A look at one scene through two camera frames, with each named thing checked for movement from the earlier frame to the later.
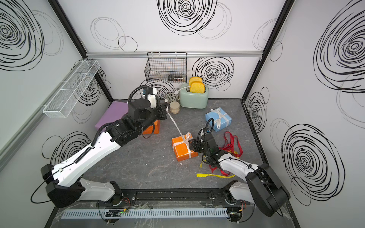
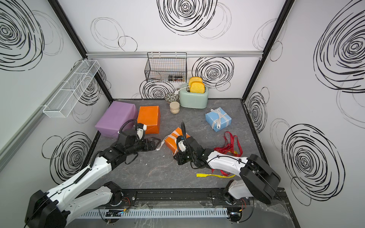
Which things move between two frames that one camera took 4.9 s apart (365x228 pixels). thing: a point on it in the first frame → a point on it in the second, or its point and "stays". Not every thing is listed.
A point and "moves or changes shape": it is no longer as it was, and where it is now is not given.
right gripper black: x=198 y=143 → x=179 y=159
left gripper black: x=162 y=111 → x=151 y=140
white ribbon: x=186 y=139 → x=170 y=136
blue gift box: x=221 y=119 stays
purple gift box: x=116 y=111 stays
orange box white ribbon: x=181 y=147 moves or changes shape
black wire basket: x=167 y=67 stays
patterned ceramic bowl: x=172 y=97 stays
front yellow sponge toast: x=197 y=87 stays
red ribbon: x=232 y=145 stays
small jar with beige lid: x=174 y=107 stays
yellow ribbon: x=205 y=175 stays
